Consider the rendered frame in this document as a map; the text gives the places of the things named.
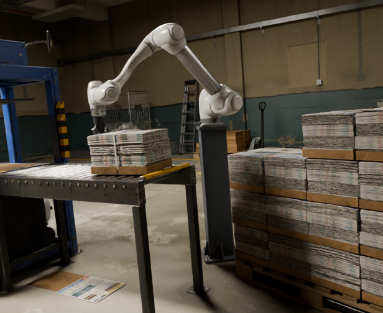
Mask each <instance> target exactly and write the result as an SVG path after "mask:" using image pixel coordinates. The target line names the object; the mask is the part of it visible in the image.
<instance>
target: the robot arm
mask: <svg viewBox="0 0 383 313"><path fill-rule="evenodd" d="M184 36H185V34H184V31H183V29H182V27H181V26H180V25H178V24H175V23H168V24H164V25H161V26H159V27H158V28H156V29H155V30H153V31H152V32H151V33H150V34H149V35H148V36H147V37H146V38H145V39H144V40H143V41H142V43H141V44H140V45H139V47H138V48H137V50H136V51H135V52H134V54H133V55H132V57H130V59H129V60H128V61H127V63H126V65H125V66H124V68H123V70H122V72H121V73H120V75H119V76H118V77H117V78H116V79H114V80H112V81H111V80H108V81H107V82H105V83H104V84H103V83H102V82H101V81H91V82H89V84H88V102H89V104H90V109H91V116H93V123H94V124H95V125H94V128H93V129H91V130H92V132H93V135H96V134H103V133H107V132H108V129H109V127H106V124H105V122H106V118H105V115H106V105H108V104H112V103H114V102H116V101H117V100H118V97H119V95H120V94H121V88H122V86H123V85H124V84H125V82H126V81H127V80H128V78H129V77H130V75H131V73H132V72H133V71H134V69H135V67H136V66H137V65H138V64H139V63H140V62H141V61H143V60H145V59H146V58H147V57H149V56H151V55H152V54H153V53H155V52H156V51H158V50H161V49H164V50H166V51H168V52H169V53H170V54H172V55H175V56H176V57H177V58H178V59H179V60H180V62H181V63H182V64H183V65H184V66H185V68H186V69H187V70H188V71H189V72H190V73H191V74H192V75H193V77H194V78H195V79H196V80H197V81H198V82H199V83H200V84H201V85H202V87H203V88H204V89H203V90H202V92H201V93H200V97H199V111H200V121H199V122H196V123H194V124H193V125H194V126H197V127H212V126H221V125H225V123H222V121H221V116H228V115H232V114H235V113H237V112H238V110H240V108H241V107H242V97H241V96H240V95H239V94H238V93H237V92H235V91H233V90H232V89H230V88H229V87H227V86H226V85H225V84H219V83H218V81H217V80H216V79H215V77H214V76H213V75H212V74H211V73H210V72H209V71H208V69H207V68H206V67H205V65H204V64H202V62H201V61H200V60H199V59H198V57H197V56H196V55H195V54H194V53H193V52H192V50H191V49H190V48H189V46H188V45H187V41H186V39H185V37H184Z"/></svg>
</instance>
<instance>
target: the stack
mask: <svg viewBox="0 0 383 313"><path fill-rule="evenodd" d="M228 161H229V162H228V165H229V166H230V167H228V169H229V179H230V182H231V183H241V184H250V185H255V186H266V187H271V188H280V189H290V190H295V191H305V193H306V191H307V192H309V193H317V194H325V195H331V196H340V197H350V198H356V199H359V198H360V199H363V200H369V201H379V202H383V162H382V161H362V160H357V159H355V160H340V159H328V158H308V157H303V154H302V149H299V148H260V149H256V150H251V151H249V150H248V151H247V152H239V153H234V154H231V155H228ZM230 194H231V200H232V201H231V204H232V205H231V207H232V215H233V217H236V218H240V219H246V220H251V221H254V222H260V223H263V224H268V225H271V226H274V227H280V228H283V229H288V230H293V231H296V232H301V233H305V234H309V235H314V236H318V237H323V238H328V239H332V240H337V241H340V242H345V243H350V244H353V245H358V251H359V245H361V246H364V247H369V248H373V249H376V250H382V251H383V211H375V210H370V209H362V208H359V207H351V206H343V205H338V204H330V203H325V202H316V201H308V200H307V199H299V198H294V197H285V196H277V195H272V194H265V193H264V194H263V193H255V192H250V191H242V190H238V189H232V190H230ZM234 238H235V244H236V249H235V250H236V251H237V252H241V253H245V254H247V255H250V256H254V257H256V258H259V259H261V260H265V261H268V264H269V261H270V262H271V263H275V264H278V265H281V266H285V267H287V268H291V269H293V270H297V271H301V272H303V273H306V274H311V275H312V276H316V277H318V278H321V279H325V280H327V281H331V282H333V283H336V284H340V285H343V286H346V287H349V288H352V289H355V290H358V291H361V290H362V289H363V292H365V293H368V294H372V295H374V296H378V297H381V298H383V260H381V259H378V258H374V257H371V256H367V255H362V254H357V253H352V252H347V251H344V250H339V249H336V248H331V247H327V246H324V245H319V244H316V243H311V242H307V241H304V240H299V239H296V238H292V237H287V236H284V235H279V234H274V233H271V232H268V231H265V230H260V229H255V228H252V227H247V226H244V225H239V224H234ZM235 263H236V277H237V278H239V279H241V280H243V281H246V282H248V283H251V284H254V285H256V286H259V287H261V288H264V289H266V290H269V291H272V292H273V293H276V294H279V295H281V296H284V297H287V298H289V299H291V300H294V301H297V302H299V303H301V304H304V305H306V306H309V307H312V308H314V309H317V310H319V311H322V312H324V313H342V312H338V311H336V310H334V309H330V308H329V307H326V306H325V296H326V297H328V298H331V299H334V300H336V301H339V302H342V303H345V304H348V305H350V306H353V307H357V308H358V309H362V310H364V311H367V312H370V313H383V307H382V306H379V305H377V304H373V303H371V302H367V301H364V300H362V298H361V299H358V298H356V297H352V296H349V295H347V294H343V293H340V292H337V291H335V290H332V289H329V288H326V287H323V286H320V285H317V284H314V283H311V282H309V281H305V280H303V279H300V278H296V277H294V276H290V275H288V274H285V273H281V272H279V271H276V270H272V269H270V268H266V267H264V266H261V265H258V264H255V263H252V262H250V261H246V260H243V259H241V258H238V257H236V258H235ZM249 263H250V264H249ZM255 273H256V274H259V275H261V276H265V277H266V278H270V279H273V280H275V281H278V282H280V283H284V284H286V285H289V286H291V287H294V288H297V289H299V290H300V296H297V295H294V294H292V293H289V292H287V291H284V290H281V289H279V288H276V287H273V286H271V285H268V284H265V283H263V282H260V281H258V280H255ZM334 292H335V293H338V294H335V293H334ZM339 294H342V296H341V295H339ZM360 301H362V302H365V303H367V304H369V305H367V304H364V303H361V302H360Z"/></svg>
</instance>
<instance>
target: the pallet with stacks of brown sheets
mask: <svg viewBox="0 0 383 313"><path fill-rule="evenodd" d="M226 137H227V146H228V153H239V152H247V151H248V150H249V147H250V145H251V130H231V131H226ZM193 156H194V158H200V149H199V142H198V143H196V152H193Z"/></svg>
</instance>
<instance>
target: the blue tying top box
mask: <svg viewBox="0 0 383 313"><path fill-rule="evenodd" d="M24 45H26V43H25V42H15V41H10V40H0V65H17V66H29V63H28V57H27V48H24V49H22V47H23V46H24Z"/></svg>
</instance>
